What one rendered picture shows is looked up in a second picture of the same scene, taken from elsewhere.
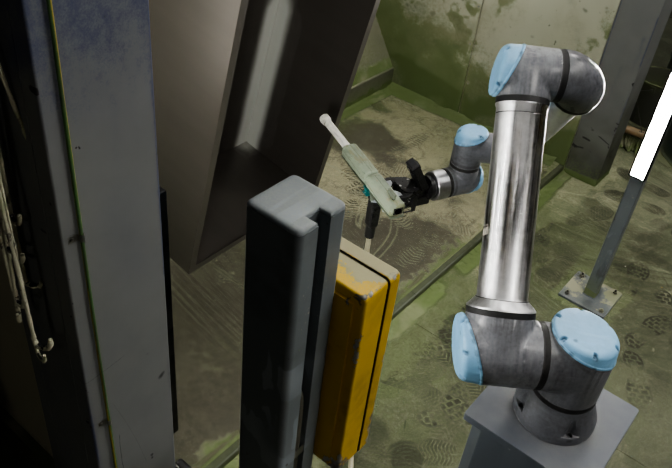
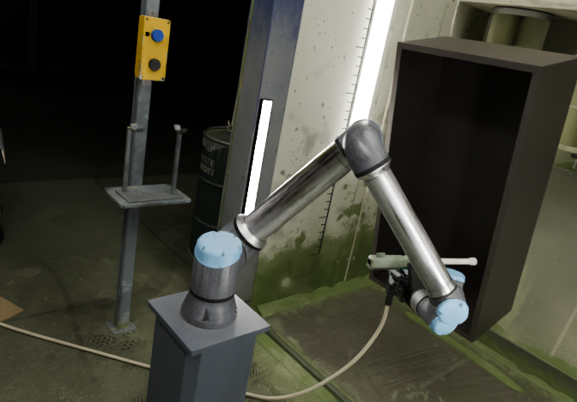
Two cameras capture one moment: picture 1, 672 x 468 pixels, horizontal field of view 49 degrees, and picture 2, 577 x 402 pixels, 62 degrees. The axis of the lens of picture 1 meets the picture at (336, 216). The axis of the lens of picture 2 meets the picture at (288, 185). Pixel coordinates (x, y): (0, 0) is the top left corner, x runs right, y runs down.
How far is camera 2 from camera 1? 2.54 m
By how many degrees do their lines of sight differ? 89
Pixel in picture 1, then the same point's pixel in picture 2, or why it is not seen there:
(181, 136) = not seen: hidden behind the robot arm
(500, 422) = not seen: hidden behind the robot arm
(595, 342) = (209, 240)
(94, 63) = (255, 38)
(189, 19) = (405, 125)
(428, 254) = not seen: outside the picture
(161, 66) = (409, 158)
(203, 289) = (421, 362)
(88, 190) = (245, 76)
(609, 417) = (192, 333)
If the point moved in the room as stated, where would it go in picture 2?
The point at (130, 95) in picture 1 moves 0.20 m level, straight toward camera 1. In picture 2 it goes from (259, 54) to (217, 45)
